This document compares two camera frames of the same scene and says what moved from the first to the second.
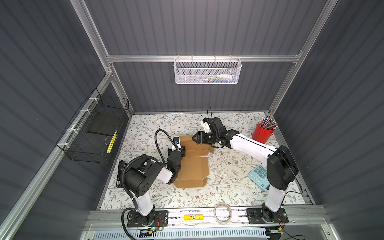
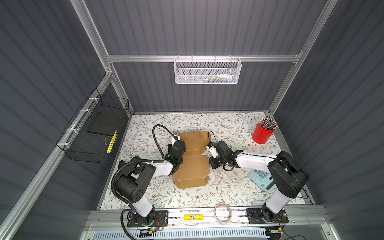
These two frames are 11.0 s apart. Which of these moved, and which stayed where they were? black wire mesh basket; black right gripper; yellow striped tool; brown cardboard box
Moved: black right gripper
Stayed: yellow striped tool; brown cardboard box; black wire mesh basket
